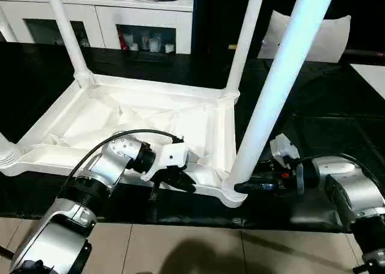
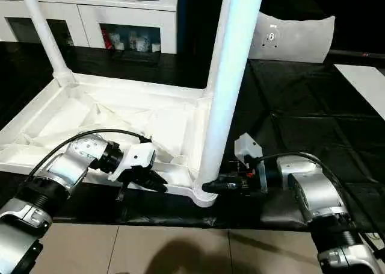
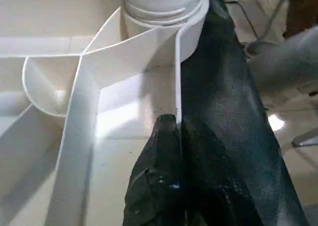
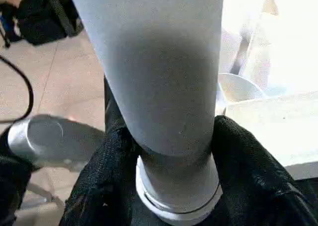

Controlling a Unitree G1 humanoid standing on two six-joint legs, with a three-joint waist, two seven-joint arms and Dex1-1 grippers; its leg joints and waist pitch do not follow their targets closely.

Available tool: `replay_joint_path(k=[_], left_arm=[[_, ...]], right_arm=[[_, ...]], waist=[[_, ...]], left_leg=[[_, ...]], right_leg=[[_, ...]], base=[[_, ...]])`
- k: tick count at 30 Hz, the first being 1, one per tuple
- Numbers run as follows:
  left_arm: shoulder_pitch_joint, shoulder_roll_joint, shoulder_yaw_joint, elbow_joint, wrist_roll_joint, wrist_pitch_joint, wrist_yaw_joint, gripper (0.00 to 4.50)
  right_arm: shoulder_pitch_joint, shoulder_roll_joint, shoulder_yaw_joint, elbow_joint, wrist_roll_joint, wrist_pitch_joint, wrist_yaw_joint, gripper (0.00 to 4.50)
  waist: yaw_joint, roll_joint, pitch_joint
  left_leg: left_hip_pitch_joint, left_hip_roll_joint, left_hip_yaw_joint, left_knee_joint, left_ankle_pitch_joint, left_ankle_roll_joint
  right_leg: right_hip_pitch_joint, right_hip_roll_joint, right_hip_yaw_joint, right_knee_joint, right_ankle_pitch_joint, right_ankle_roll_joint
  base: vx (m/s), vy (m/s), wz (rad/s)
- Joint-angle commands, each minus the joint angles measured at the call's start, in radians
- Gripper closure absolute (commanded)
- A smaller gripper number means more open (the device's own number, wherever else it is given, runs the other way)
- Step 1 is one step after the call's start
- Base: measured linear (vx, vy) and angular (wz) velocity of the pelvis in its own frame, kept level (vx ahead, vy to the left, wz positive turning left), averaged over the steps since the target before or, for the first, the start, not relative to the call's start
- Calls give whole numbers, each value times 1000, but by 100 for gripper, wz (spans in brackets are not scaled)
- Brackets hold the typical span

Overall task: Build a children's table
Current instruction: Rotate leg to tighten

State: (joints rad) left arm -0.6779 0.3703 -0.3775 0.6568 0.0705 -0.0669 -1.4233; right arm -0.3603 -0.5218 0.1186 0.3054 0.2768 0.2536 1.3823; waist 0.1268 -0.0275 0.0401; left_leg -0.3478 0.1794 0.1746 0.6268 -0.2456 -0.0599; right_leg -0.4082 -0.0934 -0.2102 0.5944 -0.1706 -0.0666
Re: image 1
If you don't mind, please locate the white plastic table top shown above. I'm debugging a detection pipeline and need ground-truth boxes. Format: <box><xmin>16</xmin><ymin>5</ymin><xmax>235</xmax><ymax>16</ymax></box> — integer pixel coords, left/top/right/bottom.
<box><xmin>0</xmin><ymin>73</ymin><xmax>248</xmax><ymax>210</ymax></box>

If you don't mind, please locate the black work mat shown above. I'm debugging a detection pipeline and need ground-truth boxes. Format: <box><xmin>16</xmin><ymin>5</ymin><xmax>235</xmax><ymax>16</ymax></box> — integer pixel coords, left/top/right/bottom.
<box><xmin>0</xmin><ymin>40</ymin><xmax>385</xmax><ymax>234</ymax></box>

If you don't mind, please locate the white flat board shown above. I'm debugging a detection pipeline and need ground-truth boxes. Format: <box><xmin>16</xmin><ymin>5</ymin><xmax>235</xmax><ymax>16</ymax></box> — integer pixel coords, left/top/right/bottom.
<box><xmin>350</xmin><ymin>63</ymin><xmax>385</xmax><ymax>100</ymax></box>

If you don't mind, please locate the white glass-door cabinet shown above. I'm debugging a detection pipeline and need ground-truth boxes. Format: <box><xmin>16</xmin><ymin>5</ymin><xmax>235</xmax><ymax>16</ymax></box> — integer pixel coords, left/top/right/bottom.
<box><xmin>0</xmin><ymin>0</ymin><xmax>194</xmax><ymax>54</ymax></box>

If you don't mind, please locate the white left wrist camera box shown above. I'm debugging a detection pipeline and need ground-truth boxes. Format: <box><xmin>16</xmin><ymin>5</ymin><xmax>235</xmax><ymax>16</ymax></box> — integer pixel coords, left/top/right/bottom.
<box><xmin>140</xmin><ymin>142</ymin><xmax>189</xmax><ymax>182</ymax></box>

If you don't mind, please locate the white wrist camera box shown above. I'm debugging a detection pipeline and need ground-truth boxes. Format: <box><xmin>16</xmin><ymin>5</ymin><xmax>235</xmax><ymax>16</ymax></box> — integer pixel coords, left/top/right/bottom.
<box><xmin>140</xmin><ymin>142</ymin><xmax>189</xmax><ymax>182</ymax></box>
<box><xmin>268</xmin><ymin>133</ymin><xmax>300</xmax><ymax>172</ymax></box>

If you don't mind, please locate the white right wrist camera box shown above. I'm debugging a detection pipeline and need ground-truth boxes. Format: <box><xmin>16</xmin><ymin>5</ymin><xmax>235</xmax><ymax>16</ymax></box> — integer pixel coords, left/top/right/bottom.
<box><xmin>268</xmin><ymin>133</ymin><xmax>300</xmax><ymax>172</ymax></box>

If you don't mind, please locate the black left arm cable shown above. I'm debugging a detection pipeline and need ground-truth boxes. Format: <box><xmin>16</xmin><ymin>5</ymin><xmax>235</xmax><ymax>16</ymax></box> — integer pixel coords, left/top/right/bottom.
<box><xmin>58</xmin><ymin>128</ymin><xmax>185</xmax><ymax>196</ymax></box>

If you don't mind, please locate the black table frame bar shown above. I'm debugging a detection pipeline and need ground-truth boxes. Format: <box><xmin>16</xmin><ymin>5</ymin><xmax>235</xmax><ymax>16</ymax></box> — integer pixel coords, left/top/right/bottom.
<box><xmin>0</xmin><ymin>245</ymin><xmax>15</xmax><ymax>261</ymax></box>

